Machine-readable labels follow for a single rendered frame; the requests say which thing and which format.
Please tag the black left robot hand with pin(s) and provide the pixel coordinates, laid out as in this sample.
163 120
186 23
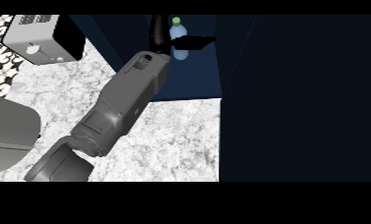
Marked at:
158 34

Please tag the clear green-capped water bottle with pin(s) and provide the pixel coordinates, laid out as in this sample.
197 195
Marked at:
179 31

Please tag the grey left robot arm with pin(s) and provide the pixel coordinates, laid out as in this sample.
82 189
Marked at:
130 87

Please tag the dark blue cabinet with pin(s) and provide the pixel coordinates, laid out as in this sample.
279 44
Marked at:
194 77

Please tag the dark blue cabinet door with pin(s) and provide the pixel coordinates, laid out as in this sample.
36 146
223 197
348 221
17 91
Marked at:
300 103

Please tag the white box appliance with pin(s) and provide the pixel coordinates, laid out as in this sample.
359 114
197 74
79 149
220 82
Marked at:
35 38

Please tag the grey rounded appliance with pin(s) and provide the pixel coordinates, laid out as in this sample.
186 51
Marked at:
17 126

